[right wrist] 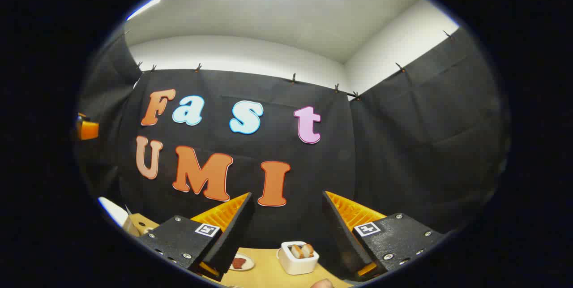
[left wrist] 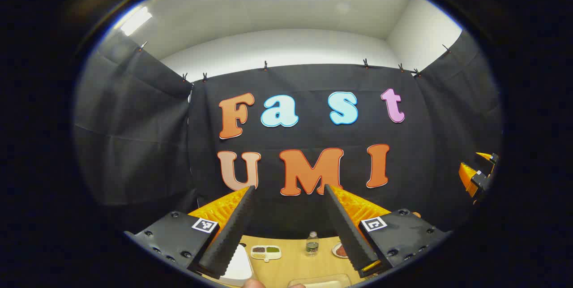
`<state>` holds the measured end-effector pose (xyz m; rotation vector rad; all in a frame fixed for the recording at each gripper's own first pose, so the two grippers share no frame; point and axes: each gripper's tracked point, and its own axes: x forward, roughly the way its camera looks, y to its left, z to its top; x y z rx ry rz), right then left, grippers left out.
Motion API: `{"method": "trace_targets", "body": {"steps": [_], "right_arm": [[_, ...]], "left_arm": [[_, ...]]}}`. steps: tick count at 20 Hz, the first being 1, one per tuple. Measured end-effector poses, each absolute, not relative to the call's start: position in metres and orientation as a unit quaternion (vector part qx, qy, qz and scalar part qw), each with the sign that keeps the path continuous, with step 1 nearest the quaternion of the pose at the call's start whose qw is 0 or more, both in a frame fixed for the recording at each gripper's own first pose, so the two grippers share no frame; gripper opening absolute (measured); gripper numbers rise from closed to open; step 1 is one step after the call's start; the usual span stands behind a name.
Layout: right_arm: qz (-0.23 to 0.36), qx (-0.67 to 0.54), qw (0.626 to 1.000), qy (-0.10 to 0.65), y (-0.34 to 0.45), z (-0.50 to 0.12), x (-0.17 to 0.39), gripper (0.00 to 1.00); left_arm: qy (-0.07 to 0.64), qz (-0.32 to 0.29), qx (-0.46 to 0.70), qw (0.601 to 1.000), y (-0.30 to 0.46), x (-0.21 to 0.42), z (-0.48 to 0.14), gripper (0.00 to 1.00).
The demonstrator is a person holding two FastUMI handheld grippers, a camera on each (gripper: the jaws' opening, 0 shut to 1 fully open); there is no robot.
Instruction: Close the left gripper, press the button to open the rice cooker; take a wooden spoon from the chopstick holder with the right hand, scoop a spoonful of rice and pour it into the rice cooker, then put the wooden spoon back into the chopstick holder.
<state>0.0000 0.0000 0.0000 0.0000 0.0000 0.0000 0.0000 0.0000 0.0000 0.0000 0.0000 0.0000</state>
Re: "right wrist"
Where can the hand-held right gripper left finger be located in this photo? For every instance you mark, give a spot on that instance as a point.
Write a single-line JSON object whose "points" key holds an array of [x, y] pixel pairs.
{"points": [[233, 234]]}

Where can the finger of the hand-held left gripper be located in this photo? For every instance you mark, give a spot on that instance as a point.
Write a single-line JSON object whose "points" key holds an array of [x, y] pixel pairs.
{"points": [[88, 130]]}

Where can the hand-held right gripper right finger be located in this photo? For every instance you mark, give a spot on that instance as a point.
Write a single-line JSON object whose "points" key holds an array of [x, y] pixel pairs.
{"points": [[342, 238]]}

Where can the red meat piece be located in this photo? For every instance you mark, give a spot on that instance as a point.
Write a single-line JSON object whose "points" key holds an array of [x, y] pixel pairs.
{"points": [[238, 263]]}

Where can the white round plate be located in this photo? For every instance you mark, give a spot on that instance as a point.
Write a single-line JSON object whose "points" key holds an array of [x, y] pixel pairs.
{"points": [[248, 264]]}

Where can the toasted bread slice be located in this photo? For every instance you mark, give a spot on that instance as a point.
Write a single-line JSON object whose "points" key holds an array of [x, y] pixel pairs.
{"points": [[296, 251], [308, 249]]}

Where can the white toaster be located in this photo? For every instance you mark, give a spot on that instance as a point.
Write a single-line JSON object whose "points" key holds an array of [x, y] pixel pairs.
{"points": [[297, 264]]}

